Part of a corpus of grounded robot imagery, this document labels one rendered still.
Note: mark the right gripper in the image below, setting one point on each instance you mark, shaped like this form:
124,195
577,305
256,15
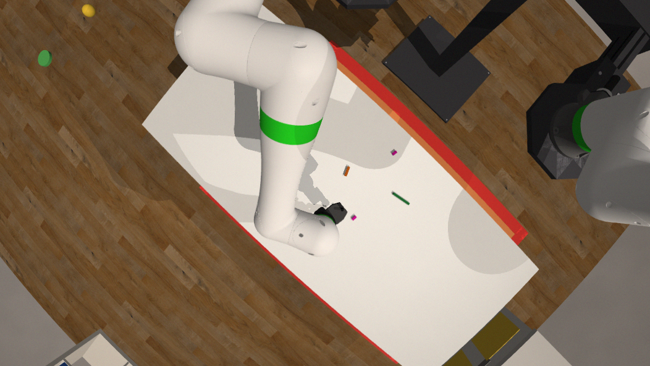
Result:
336,212

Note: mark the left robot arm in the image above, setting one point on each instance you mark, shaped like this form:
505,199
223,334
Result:
614,184

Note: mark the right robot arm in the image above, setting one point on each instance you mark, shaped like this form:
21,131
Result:
294,68

